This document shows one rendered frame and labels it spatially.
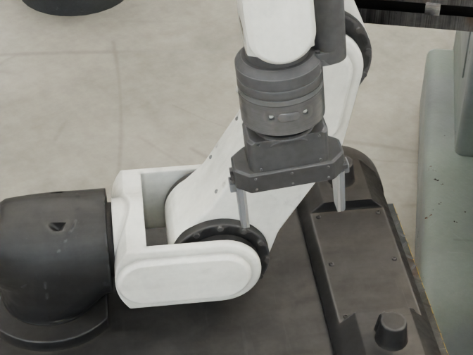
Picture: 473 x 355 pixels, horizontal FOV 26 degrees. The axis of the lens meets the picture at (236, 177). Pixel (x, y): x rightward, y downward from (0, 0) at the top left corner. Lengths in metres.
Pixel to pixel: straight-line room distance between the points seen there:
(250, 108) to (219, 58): 2.09
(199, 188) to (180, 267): 0.12
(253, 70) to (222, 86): 1.99
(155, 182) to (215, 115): 1.35
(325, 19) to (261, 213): 0.48
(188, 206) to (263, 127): 0.44
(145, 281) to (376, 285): 0.36
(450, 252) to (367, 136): 0.70
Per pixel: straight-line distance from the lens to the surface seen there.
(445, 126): 2.56
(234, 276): 1.44
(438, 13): 1.69
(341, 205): 1.15
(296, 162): 1.08
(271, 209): 1.42
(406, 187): 2.67
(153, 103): 2.94
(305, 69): 1.01
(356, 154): 1.81
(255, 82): 1.01
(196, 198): 1.45
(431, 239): 2.24
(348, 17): 1.25
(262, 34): 0.95
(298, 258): 1.63
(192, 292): 1.45
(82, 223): 1.44
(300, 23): 0.95
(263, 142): 1.06
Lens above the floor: 1.70
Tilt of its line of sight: 40 degrees down
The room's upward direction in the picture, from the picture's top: straight up
